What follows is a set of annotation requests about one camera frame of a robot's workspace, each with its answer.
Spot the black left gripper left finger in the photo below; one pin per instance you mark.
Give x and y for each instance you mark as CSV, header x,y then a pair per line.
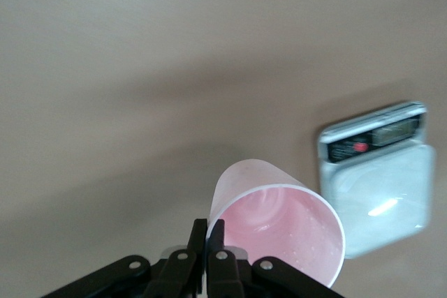
x,y
174,277

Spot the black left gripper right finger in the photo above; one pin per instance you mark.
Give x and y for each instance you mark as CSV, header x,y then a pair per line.
x,y
223,277

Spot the pink plastic cup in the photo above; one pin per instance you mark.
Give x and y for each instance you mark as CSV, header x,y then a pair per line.
x,y
279,224

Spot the silver digital kitchen scale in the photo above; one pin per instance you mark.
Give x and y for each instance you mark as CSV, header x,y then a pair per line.
x,y
384,179

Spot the brown table cover sheet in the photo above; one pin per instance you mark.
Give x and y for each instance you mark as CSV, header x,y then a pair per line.
x,y
139,50

